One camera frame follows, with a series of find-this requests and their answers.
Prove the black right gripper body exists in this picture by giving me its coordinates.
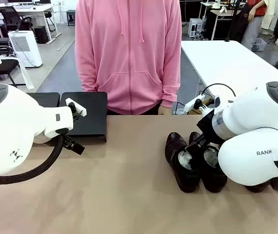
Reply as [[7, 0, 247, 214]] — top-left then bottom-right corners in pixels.
[[197, 111, 225, 147]]

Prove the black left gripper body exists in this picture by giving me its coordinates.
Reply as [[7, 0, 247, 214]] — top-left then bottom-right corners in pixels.
[[63, 134, 85, 156]]

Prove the person's left forearm pink sleeve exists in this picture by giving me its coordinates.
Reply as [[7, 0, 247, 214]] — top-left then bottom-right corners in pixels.
[[159, 52, 182, 108]]

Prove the person's right forearm pink sleeve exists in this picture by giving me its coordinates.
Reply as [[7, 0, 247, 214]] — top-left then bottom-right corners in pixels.
[[77, 52, 100, 93]]

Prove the black shoe stand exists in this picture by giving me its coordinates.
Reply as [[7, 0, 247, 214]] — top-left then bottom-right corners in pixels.
[[27, 92, 60, 108], [60, 91, 108, 143]]

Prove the person's left hand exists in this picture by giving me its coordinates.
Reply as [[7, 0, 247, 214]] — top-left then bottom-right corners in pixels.
[[158, 106, 173, 116]]

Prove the brown cardboard box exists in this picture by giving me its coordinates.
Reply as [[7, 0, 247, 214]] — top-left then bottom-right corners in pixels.
[[187, 107, 204, 115]]

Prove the white table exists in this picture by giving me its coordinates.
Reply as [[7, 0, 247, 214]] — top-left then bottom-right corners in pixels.
[[180, 40, 278, 103]]

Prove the white hanging strip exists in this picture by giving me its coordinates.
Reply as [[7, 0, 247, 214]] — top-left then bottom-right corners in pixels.
[[14, 57, 35, 90]]

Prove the grey plastic bin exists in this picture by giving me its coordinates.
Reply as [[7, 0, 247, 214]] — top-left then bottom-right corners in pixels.
[[252, 38, 268, 52]]

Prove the white computer case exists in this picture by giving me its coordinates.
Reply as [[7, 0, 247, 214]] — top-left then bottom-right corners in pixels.
[[189, 18, 204, 39]]

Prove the white air purifier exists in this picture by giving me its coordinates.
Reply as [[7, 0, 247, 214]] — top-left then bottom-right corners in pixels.
[[8, 30, 43, 68]]

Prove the pink hoodie person torso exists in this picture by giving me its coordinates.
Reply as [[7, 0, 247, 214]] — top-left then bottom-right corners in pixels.
[[75, 0, 182, 115]]

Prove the person in red shirt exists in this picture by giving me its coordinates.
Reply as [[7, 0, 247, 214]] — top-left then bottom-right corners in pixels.
[[241, 0, 268, 51]]

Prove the dark background work table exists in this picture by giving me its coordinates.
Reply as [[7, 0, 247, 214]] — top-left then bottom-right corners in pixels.
[[209, 9, 242, 41]]

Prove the black computer tower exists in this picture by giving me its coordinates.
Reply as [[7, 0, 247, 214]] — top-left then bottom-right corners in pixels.
[[34, 25, 49, 44]]

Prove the person in cream clothes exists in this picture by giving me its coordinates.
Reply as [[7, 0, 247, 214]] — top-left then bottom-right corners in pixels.
[[260, 0, 278, 35]]

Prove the dark grey stool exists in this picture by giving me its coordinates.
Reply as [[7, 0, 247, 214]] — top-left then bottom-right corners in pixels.
[[66, 9, 76, 26]]

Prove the white office desk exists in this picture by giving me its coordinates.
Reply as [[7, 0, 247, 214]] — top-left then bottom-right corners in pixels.
[[0, 3, 61, 44]]

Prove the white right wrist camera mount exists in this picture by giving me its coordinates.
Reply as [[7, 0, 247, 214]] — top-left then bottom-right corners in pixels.
[[184, 94, 214, 115]]

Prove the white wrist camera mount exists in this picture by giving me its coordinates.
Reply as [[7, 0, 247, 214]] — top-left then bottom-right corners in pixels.
[[184, 94, 214, 115], [65, 97, 87, 117]]

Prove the black wire basket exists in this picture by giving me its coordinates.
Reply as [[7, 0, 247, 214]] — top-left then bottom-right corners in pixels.
[[172, 101, 198, 115]]

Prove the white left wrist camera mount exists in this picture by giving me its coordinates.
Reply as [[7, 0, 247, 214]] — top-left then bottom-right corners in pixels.
[[65, 97, 87, 117]]

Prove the thin black camera cable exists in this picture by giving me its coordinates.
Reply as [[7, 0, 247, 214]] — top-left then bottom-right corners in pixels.
[[199, 83, 237, 103]]

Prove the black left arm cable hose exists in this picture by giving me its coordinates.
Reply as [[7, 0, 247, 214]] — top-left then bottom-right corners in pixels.
[[0, 133, 64, 185]]

